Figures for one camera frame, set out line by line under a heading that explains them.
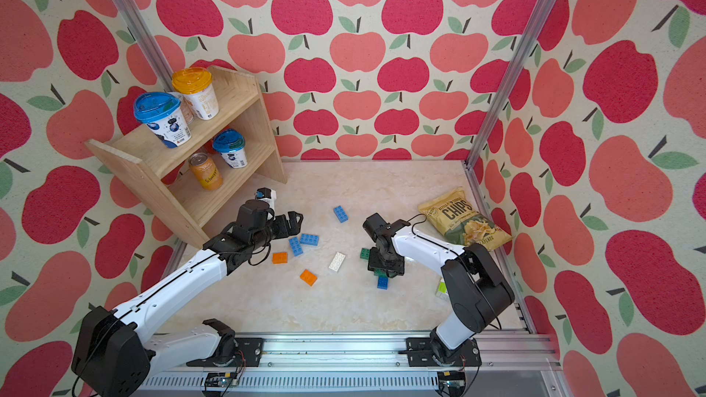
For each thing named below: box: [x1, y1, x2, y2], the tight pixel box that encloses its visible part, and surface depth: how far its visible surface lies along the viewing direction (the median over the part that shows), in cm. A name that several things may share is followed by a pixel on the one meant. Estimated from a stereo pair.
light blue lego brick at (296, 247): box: [288, 236, 304, 257], surface depth 95 cm
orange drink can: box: [188, 152, 224, 191], surface depth 80 cm
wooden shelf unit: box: [84, 65, 288, 249], surface depth 81 cm
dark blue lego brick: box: [376, 275, 389, 291], surface depth 88 cm
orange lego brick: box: [299, 268, 319, 287], surface depth 89 cm
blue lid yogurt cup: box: [133, 91, 193, 148], surface depth 62 cm
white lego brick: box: [328, 251, 347, 273], surface depth 92 cm
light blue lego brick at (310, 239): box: [299, 233, 320, 247], surface depth 98 cm
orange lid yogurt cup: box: [171, 67, 220, 121], surface depth 69 cm
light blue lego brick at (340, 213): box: [332, 205, 349, 224], surface depth 104 cm
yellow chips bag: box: [417, 187, 513, 251], surface depth 95 cm
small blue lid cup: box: [212, 127, 248, 170], surface depth 86 cm
